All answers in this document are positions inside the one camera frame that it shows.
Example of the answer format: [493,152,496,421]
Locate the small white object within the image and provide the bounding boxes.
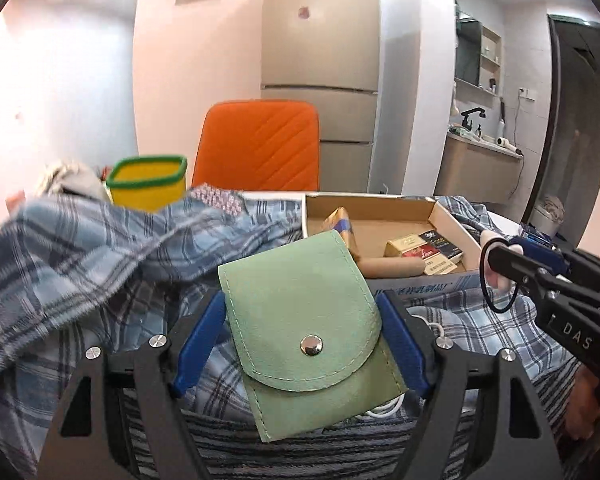
[480,230,513,292]

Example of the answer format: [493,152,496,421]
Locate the gold red cigarette pack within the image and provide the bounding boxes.
[384,237,428,260]

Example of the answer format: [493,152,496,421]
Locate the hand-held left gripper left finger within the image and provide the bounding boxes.
[37,290,226,480]

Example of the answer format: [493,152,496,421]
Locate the white cable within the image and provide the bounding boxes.
[360,312,443,418]

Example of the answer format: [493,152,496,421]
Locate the black hair tie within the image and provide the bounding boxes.
[480,239,525,315]

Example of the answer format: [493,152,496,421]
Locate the beige refrigerator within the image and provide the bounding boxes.
[260,0,383,193]

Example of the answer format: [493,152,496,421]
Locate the orange chair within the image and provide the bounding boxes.
[191,100,321,193]

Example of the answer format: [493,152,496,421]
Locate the person's right hand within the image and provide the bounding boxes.
[560,365,600,441]

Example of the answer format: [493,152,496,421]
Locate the gold blue cigarette pack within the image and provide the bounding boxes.
[325,206,361,256]

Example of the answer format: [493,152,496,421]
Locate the cardboard box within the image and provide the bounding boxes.
[300,192,486,291]

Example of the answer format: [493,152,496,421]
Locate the beige vanity cabinet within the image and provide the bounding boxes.
[435,130,523,201]

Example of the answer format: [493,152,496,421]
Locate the bathroom mirror cabinet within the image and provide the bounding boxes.
[455,16,483,86]

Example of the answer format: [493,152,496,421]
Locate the green snap pouch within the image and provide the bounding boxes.
[217,230,408,443]

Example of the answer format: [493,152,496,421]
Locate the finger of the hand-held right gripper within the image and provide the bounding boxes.
[487,242,551,288]
[510,236,573,275]

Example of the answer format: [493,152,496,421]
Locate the white cigarette pack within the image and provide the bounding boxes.
[422,255,465,276]

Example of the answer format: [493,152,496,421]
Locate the wall niche shelf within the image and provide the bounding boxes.
[479,26,503,95]

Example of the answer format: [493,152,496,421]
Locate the blue plaid cloth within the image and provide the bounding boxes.
[0,194,591,480]

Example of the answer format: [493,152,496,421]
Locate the dark door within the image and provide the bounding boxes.
[522,15,600,226]

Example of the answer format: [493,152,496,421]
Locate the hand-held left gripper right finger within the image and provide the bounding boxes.
[375,290,566,480]

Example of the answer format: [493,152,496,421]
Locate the beige round vented device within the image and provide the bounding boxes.
[355,255,426,278]

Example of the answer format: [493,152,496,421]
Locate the pink patterned cloth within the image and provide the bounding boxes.
[187,183,246,218]

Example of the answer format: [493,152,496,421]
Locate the pile of beige clothes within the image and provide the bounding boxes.
[37,161,111,203]

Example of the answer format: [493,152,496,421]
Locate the yellow bin green rim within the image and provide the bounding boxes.
[106,156,188,213]

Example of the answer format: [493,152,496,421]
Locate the black red cigarette pack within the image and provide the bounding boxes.
[420,230,466,261]

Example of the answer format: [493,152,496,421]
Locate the black faucet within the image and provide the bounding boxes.
[461,107,487,133]

